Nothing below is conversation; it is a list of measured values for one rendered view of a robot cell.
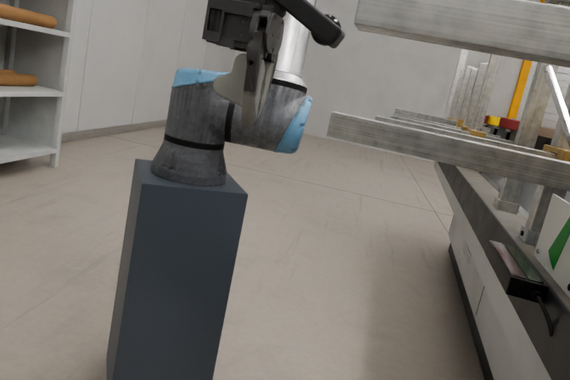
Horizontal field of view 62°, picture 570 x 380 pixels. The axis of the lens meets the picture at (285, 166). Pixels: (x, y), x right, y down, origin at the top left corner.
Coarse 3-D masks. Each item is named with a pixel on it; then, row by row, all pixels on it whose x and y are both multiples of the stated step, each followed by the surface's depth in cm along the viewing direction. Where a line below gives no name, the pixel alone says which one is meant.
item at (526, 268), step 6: (510, 246) 75; (510, 252) 72; (516, 252) 72; (516, 258) 69; (522, 258) 70; (522, 264) 67; (528, 264) 67; (522, 270) 64; (528, 270) 64; (528, 276) 62; (534, 276) 62; (540, 282) 60
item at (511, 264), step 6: (498, 246) 73; (504, 246) 74; (498, 252) 70; (504, 252) 71; (504, 258) 68; (510, 258) 68; (510, 264) 65; (516, 264) 66; (510, 270) 63; (516, 270) 63; (516, 276) 61; (522, 276) 61
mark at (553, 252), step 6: (564, 228) 63; (558, 234) 65; (564, 234) 63; (558, 240) 64; (564, 240) 62; (552, 246) 66; (558, 246) 64; (552, 252) 66; (558, 252) 63; (552, 258) 65; (558, 258) 63; (552, 264) 64
